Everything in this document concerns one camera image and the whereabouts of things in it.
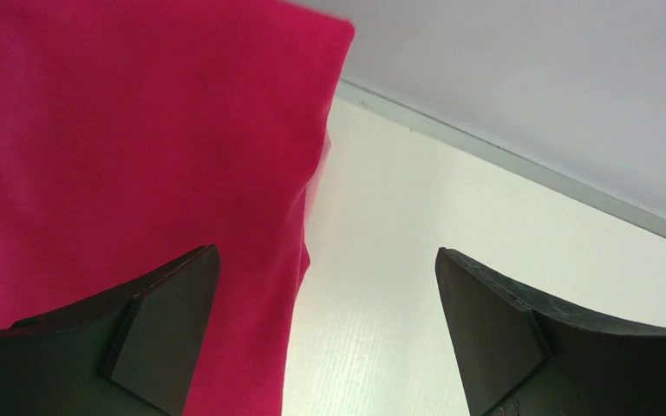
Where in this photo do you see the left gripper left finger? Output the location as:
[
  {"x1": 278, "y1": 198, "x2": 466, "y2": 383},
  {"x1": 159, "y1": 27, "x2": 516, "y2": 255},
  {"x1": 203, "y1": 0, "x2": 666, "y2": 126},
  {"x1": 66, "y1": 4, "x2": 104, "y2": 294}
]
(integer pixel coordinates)
[{"x1": 0, "y1": 245, "x2": 220, "y2": 415}]

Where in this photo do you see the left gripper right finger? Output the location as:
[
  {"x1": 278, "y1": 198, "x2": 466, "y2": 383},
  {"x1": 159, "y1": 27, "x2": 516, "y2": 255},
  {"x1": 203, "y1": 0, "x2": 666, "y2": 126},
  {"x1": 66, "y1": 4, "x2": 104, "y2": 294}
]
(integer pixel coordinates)
[{"x1": 434, "y1": 248, "x2": 666, "y2": 415}]

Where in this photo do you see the magenta t-shirt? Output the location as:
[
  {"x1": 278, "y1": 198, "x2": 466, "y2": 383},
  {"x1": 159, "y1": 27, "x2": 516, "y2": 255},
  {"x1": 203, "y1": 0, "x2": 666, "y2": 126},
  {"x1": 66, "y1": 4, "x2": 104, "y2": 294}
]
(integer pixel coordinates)
[{"x1": 0, "y1": 1, "x2": 355, "y2": 415}]

